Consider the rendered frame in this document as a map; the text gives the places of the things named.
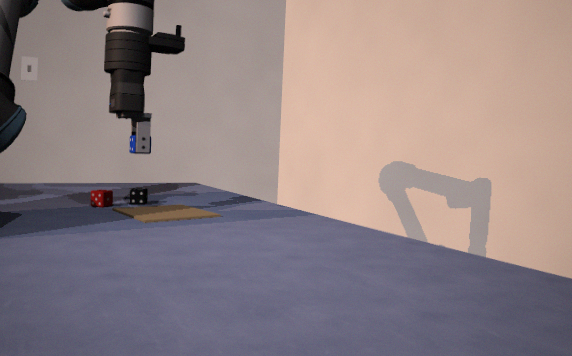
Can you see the red die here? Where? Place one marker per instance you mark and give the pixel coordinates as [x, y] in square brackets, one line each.
[101, 198]

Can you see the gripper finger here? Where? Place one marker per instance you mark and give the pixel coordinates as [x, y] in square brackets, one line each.
[133, 123]
[142, 130]

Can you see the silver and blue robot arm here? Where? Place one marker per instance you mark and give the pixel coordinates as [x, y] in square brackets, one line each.
[13, 116]

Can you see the black die with white pips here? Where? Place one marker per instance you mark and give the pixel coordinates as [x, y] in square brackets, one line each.
[138, 196]

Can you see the tan flat mat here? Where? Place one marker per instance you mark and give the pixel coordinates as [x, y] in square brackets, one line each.
[148, 214]

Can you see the blue die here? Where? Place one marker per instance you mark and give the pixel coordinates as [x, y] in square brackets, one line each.
[133, 145]

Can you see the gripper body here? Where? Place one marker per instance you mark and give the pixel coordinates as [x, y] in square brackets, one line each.
[128, 49]

